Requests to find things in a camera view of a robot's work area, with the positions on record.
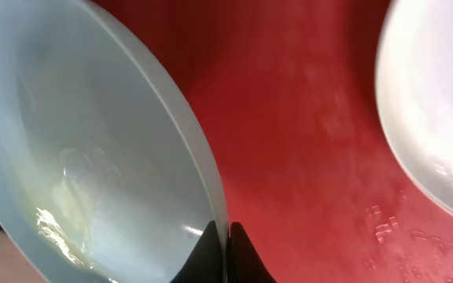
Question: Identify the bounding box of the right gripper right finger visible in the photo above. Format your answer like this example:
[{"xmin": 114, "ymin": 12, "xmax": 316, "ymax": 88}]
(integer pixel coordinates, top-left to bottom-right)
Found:
[{"xmin": 228, "ymin": 222, "xmax": 276, "ymax": 283}]

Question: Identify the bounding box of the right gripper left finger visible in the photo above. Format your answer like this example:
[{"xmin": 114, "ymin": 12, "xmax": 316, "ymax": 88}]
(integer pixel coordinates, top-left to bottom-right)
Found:
[{"xmin": 171, "ymin": 221, "xmax": 223, "ymax": 283}]

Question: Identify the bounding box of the light blue plate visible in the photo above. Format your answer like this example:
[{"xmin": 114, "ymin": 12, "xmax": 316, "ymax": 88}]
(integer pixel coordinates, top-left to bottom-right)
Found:
[{"xmin": 0, "ymin": 0, "xmax": 228, "ymax": 282}]

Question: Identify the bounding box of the white plate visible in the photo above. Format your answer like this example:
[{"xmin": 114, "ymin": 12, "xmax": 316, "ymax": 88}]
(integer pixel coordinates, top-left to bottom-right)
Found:
[{"xmin": 375, "ymin": 0, "xmax": 453, "ymax": 215}]

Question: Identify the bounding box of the red plastic tray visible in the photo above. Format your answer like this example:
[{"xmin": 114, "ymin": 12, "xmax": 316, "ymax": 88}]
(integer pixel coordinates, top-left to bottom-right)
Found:
[{"xmin": 101, "ymin": 0, "xmax": 453, "ymax": 282}]

